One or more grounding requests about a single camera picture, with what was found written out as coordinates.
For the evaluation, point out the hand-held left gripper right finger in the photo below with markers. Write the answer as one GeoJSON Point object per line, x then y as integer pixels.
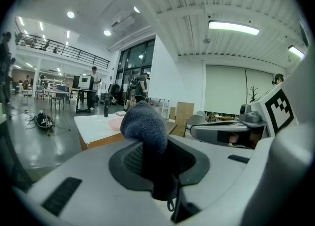
{"type": "Point", "coordinates": [216, 171]}

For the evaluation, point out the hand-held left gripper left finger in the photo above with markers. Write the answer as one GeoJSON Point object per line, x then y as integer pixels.
{"type": "Point", "coordinates": [98, 195]}

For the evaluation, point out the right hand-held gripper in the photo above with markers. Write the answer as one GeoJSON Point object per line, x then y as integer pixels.
{"type": "Point", "coordinates": [278, 111]}

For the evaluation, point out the dark blue cloth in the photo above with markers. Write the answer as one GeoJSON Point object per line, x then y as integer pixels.
{"type": "Point", "coordinates": [145, 126]}

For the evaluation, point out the big pink plate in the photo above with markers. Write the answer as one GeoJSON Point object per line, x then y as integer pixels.
{"type": "Point", "coordinates": [114, 124]}

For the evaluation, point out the pink folded cloth stack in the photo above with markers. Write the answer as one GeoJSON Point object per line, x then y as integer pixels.
{"type": "Point", "coordinates": [120, 114]}

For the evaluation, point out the person's right hand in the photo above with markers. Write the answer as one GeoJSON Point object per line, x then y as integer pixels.
{"type": "Point", "coordinates": [254, 138]}

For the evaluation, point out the large cardboard sheet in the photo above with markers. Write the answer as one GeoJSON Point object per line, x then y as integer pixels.
{"type": "Point", "coordinates": [185, 116]}

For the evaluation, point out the white roller blind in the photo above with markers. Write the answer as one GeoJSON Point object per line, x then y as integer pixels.
{"type": "Point", "coordinates": [226, 87]}

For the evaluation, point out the small cardboard box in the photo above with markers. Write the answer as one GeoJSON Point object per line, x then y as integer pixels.
{"type": "Point", "coordinates": [172, 113]}

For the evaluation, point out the bare branch plant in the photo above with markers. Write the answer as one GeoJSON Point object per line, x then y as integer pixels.
{"type": "Point", "coordinates": [252, 94]}

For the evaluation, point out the white metal rack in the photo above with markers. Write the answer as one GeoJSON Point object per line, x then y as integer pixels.
{"type": "Point", "coordinates": [163, 108]}

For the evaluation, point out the black faucet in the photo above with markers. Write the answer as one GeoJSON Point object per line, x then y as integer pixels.
{"type": "Point", "coordinates": [106, 109]}

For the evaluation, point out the white suitcase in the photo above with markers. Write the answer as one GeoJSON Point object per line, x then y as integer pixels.
{"type": "Point", "coordinates": [128, 104]}

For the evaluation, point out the round black floor bag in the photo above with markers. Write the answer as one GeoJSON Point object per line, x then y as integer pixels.
{"type": "Point", "coordinates": [44, 120]}

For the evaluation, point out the long ceiling lamp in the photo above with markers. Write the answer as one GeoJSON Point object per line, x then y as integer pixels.
{"type": "Point", "coordinates": [296, 52]}
{"type": "Point", "coordinates": [233, 27]}

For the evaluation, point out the black-legged table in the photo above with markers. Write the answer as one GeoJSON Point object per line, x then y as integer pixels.
{"type": "Point", "coordinates": [82, 91]}

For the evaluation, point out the black box-shaped machine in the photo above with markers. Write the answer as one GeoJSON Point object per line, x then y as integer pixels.
{"type": "Point", "coordinates": [85, 82]}

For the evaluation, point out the ceiling air conditioner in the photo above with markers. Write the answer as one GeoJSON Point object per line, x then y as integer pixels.
{"type": "Point", "coordinates": [123, 22]}

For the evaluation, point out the black balcony railing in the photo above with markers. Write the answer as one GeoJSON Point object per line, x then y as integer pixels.
{"type": "Point", "coordinates": [73, 52]}

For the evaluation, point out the round ceiling light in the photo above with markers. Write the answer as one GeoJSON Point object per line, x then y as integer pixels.
{"type": "Point", "coordinates": [70, 14]}
{"type": "Point", "coordinates": [107, 32]}

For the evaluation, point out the grey chair with black frame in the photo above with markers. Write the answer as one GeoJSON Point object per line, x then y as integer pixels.
{"type": "Point", "coordinates": [200, 118]}

